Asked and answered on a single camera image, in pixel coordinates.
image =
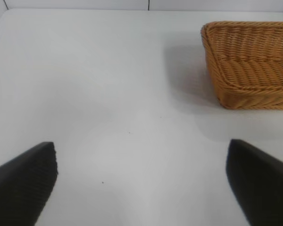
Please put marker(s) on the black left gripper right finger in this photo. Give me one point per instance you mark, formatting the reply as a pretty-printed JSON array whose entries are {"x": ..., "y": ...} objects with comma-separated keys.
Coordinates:
[{"x": 261, "y": 183}]

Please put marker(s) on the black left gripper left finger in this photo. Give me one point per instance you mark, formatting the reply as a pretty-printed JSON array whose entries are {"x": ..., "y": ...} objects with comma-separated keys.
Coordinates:
[{"x": 19, "y": 183}]

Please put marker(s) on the woven wicker basket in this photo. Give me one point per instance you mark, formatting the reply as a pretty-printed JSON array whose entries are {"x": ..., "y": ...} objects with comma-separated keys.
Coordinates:
[{"x": 247, "y": 70}]

